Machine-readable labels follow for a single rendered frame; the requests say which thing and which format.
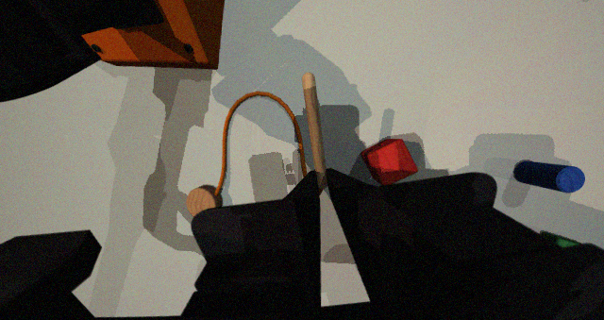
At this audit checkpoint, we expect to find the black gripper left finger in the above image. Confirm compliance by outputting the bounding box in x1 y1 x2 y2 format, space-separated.
191 170 321 308

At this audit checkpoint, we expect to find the dark blue cylinder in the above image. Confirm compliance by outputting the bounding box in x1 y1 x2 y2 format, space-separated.
514 161 585 194

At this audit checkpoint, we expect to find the green rectangular block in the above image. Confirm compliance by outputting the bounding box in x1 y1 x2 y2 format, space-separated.
541 232 581 247

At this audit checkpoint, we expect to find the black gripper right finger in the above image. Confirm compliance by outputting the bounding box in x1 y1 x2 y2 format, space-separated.
326 168 497 301

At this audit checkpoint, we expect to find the round wooden button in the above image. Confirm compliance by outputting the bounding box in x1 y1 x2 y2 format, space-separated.
186 185 222 217

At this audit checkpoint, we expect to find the brown string with wooden stick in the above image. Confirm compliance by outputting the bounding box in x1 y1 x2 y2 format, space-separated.
214 73 327 195

